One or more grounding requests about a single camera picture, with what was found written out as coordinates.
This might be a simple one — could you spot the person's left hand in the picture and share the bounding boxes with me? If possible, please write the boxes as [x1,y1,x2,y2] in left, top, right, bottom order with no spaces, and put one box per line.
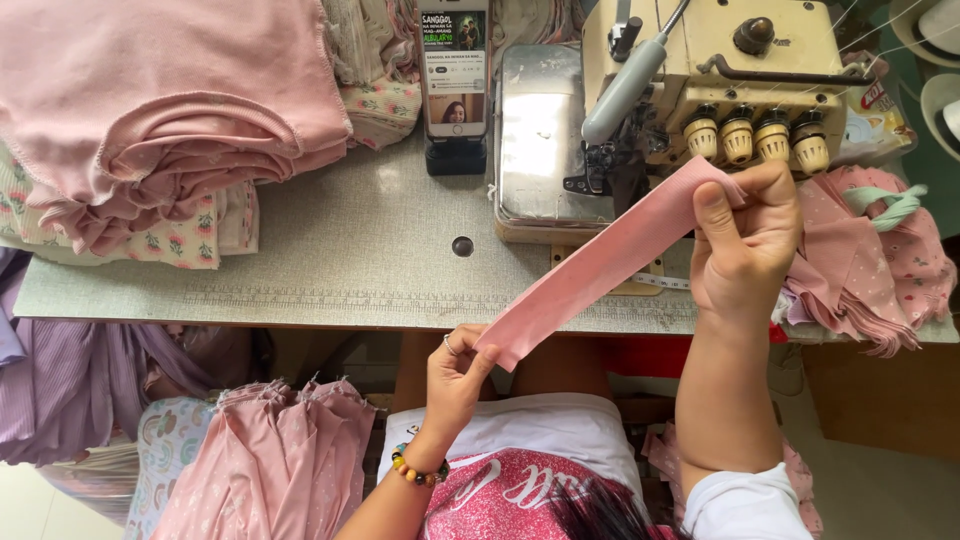
[422,324,501,456]

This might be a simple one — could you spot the pink pleated fabric bundle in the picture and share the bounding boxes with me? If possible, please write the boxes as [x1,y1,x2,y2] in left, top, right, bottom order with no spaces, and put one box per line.
[150,377,378,540]

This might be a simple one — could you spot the lilac ribbed fabric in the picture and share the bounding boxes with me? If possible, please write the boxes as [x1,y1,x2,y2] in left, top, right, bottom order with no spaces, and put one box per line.
[0,247,219,468]

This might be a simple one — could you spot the smartphone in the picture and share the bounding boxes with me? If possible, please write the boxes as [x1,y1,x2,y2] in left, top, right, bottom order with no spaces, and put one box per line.
[414,0,493,141]

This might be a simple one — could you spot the grey machine lamp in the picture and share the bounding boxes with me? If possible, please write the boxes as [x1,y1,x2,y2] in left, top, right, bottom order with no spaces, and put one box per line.
[581,0,691,147]

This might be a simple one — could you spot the rainbow print fabric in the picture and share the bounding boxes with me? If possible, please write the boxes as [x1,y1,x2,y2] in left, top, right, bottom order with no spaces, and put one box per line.
[123,396,219,540]

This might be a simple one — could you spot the cream overlock sewing machine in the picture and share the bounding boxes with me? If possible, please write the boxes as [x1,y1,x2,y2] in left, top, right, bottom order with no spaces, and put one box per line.
[492,0,879,246]

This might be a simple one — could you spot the white and pink shirt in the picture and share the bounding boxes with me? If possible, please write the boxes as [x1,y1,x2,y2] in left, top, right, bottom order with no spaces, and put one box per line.
[377,393,815,540]

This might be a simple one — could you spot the plastic snack packet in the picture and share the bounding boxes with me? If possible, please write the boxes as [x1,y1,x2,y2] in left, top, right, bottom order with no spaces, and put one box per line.
[832,75,918,168]

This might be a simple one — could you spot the mint green fabric strip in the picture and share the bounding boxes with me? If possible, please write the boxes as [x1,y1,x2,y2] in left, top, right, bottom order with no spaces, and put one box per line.
[842,184,930,234]

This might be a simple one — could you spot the person's right hand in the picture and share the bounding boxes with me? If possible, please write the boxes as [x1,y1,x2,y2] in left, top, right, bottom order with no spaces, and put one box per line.
[688,160,804,325]

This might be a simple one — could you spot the black phone stand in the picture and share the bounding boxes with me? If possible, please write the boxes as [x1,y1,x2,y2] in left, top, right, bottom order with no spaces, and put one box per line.
[425,135,489,177]

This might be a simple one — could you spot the pink ribbed fabric strip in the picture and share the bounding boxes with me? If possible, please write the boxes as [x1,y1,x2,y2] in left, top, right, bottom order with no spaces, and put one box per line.
[474,156,748,373]

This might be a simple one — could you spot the white thread cones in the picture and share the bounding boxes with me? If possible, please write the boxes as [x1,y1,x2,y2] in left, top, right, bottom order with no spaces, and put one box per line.
[888,0,960,162]

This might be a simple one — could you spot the colourful bead bracelet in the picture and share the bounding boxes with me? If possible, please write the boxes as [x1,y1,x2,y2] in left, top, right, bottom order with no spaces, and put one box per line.
[390,442,451,489]

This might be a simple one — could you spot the floral cream fabric stack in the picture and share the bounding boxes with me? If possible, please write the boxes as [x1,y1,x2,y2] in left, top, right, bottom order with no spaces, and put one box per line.
[0,142,261,271]

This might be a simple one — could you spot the pile of pink printed pieces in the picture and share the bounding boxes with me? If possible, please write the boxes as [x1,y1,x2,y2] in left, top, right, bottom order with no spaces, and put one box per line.
[772,165,958,358]

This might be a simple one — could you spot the pile of pink folded fabric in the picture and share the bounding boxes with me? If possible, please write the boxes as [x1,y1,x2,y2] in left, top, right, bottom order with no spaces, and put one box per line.
[0,0,354,258]

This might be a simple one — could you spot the white measuring tape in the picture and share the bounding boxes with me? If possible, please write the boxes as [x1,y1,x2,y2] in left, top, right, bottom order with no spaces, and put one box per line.
[631,272,691,292]

